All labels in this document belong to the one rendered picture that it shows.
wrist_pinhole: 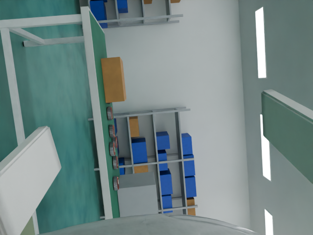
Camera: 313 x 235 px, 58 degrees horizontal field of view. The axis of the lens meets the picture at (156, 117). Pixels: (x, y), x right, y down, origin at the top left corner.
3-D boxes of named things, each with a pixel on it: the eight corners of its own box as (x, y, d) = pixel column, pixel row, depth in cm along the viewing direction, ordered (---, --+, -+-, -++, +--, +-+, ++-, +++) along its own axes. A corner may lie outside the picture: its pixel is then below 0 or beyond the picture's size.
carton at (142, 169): (133, 159, 606) (146, 158, 608) (135, 176, 611) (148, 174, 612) (133, 165, 567) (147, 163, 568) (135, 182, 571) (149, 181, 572)
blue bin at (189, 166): (179, 151, 611) (190, 150, 613) (181, 170, 615) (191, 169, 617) (182, 156, 570) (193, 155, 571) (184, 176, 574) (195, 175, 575)
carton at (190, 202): (183, 192, 622) (190, 191, 623) (184, 208, 626) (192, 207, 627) (186, 199, 582) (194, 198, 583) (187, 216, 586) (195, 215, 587)
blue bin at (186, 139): (178, 134, 606) (187, 132, 607) (179, 150, 611) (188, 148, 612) (181, 137, 564) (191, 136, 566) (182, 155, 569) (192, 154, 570)
